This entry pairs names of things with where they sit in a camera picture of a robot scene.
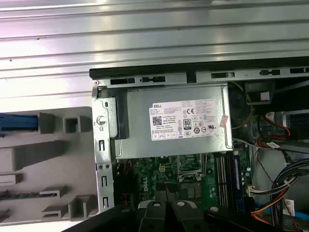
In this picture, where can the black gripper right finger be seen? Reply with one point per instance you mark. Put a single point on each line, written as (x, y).
(186, 217)

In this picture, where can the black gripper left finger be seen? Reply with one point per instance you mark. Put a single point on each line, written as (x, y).
(154, 217)

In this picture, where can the CPU socket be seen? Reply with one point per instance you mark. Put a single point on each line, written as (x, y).
(190, 192)

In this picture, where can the green motherboard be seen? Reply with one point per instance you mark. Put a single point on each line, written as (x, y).
(149, 174)

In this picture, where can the black open PC case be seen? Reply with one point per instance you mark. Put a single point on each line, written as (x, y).
(103, 145)

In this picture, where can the grey power supply unit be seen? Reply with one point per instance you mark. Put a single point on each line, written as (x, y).
(140, 125)

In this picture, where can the grey plastic parts rack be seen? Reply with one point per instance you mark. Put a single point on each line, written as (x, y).
(48, 157)

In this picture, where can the metal socket cover frame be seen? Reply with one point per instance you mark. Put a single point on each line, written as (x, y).
(190, 178)

